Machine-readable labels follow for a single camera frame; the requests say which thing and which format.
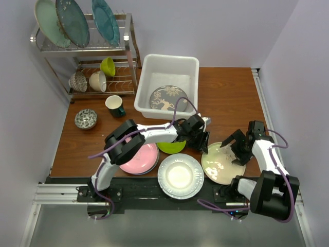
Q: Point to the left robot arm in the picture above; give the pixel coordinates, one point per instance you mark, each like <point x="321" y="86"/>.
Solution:
<point x="124" y="142"/>

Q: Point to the cream white bowl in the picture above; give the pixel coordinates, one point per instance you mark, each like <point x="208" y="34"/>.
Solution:
<point x="97" y="81"/>

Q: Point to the dark green mug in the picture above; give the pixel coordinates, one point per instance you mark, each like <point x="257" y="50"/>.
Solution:
<point x="114" y="104"/>

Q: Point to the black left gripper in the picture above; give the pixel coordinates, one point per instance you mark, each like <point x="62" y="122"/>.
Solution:
<point x="198" y="146"/>

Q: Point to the grey patterned bowl on rack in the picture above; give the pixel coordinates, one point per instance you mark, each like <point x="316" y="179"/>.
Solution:
<point x="78" y="82"/>

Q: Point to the leaf patterned bowl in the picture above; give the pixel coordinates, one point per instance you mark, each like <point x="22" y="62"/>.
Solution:
<point x="86" y="119"/>

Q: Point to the grey reindeer plate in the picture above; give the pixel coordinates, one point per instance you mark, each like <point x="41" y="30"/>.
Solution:
<point x="165" y="97"/>

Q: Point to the metal dish rack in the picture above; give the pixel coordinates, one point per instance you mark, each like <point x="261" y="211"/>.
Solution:
<point x="87" y="60"/>

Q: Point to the aluminium frame rail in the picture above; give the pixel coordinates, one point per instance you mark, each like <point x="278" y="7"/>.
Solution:
<point x="52" y="205"/>

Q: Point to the blue plate under pink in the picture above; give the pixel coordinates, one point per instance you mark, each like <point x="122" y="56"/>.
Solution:
<point x="156" y="162"/>

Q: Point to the lime green bowl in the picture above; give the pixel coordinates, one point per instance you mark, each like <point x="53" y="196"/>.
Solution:
<point x="108" y="67"/>

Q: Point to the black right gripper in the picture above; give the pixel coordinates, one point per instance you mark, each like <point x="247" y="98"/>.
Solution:
<point x="241" y="158"/>

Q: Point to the mint green large plate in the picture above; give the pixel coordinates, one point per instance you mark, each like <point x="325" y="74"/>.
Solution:
<point x="46" y="17"/>

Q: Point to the white plastic bin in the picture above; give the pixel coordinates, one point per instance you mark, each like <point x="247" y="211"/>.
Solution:
<point x="161" y="70"/>

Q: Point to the teal large plate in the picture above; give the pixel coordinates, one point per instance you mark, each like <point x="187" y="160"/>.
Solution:
<point x="106" y="22"/>

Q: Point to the white scalloped deep plate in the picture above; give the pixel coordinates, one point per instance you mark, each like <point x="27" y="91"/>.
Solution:
<point x="180" y="170"/>

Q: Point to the lime green plate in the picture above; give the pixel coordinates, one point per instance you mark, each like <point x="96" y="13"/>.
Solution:
<point x="171" y="148"/>

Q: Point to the cream green branch plate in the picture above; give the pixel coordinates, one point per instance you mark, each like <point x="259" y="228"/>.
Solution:
<point x="218" y="164"/>

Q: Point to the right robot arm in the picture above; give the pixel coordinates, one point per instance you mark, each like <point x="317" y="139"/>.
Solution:
<point x="274" y="193"/>

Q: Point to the dark blue speckled plate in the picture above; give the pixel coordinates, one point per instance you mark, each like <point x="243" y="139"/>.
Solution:
<point x="73" y="22"/>

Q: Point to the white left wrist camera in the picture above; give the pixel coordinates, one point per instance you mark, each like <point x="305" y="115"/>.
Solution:
<point x="207" y="120"/>

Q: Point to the white plate under scalloped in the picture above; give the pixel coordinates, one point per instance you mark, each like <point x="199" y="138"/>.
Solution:
<point x="182" y="193"/>

